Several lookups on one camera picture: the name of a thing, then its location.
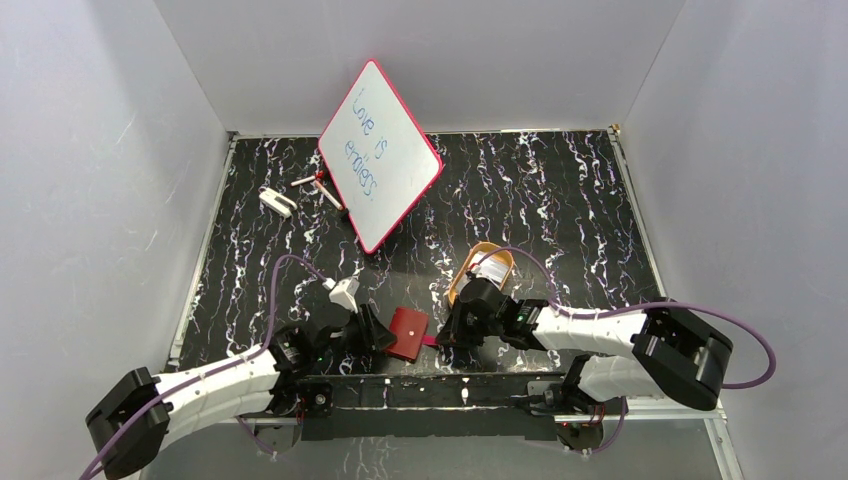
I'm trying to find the white whiteboard eraser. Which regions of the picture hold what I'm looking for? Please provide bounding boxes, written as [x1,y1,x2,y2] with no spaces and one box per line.
[259,187,297,219]

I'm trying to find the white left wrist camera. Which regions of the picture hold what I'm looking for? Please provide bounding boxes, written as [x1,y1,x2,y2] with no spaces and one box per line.
[322,277,359,313]

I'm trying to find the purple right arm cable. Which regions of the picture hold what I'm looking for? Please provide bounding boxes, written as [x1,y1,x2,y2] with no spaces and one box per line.
[473,246,778,455]

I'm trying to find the aluminium rail frame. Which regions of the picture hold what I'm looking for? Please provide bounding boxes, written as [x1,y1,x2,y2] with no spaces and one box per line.
[132,129,743,480]

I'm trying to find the red leather card holder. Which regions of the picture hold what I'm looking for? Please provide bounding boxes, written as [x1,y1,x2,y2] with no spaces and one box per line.
[382,307,438,363]

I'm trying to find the red capped marker pen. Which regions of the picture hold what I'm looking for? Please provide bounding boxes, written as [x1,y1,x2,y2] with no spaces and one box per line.
[290,171,325,187]

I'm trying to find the pink framed whiteboard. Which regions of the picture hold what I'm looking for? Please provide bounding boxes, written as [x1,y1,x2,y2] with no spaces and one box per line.
[318,58,444,254]

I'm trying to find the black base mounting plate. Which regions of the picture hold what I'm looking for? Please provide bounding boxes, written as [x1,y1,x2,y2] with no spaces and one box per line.
[296,372,562,441]

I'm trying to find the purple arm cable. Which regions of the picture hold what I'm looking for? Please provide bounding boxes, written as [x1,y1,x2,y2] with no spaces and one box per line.
[473,246,778,455]
[79,254,329,480]

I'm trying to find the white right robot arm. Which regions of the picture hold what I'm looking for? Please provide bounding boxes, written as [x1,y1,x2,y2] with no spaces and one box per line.
[435,278,733,415]

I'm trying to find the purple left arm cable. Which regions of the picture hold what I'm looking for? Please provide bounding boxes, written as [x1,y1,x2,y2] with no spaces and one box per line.
[79,254,329,480]

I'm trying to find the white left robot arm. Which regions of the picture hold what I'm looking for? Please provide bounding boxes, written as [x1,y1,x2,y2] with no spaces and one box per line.
[82,305,397,479]

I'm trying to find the orange oval tray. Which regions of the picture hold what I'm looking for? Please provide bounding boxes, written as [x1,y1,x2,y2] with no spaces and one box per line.
[446,242,515,307]

